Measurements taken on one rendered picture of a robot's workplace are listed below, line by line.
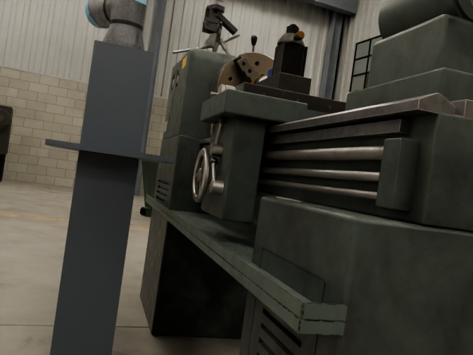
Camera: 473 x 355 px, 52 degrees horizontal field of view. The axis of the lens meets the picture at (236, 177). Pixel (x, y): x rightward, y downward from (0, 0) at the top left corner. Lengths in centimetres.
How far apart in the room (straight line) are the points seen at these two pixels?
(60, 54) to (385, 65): 1119
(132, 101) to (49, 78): 1015
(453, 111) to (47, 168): 1123
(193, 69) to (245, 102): 96
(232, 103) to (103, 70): 64
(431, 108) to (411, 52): 23
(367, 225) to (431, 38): 37
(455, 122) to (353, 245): 23
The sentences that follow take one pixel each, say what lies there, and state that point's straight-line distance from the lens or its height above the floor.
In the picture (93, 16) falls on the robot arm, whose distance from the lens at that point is 197.
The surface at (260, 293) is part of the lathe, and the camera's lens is 81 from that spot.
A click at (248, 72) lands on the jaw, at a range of 199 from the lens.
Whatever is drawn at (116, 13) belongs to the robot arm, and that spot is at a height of 122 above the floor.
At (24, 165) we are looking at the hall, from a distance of 1174.
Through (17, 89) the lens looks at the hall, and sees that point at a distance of 1182.
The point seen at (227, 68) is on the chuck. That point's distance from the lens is 203.
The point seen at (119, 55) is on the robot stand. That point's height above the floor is 106.
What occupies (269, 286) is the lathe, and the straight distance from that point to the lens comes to 77.
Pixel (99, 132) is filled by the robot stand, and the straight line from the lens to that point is 171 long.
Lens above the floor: 71
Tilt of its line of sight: level
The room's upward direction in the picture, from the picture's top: 8 degrees clockwise
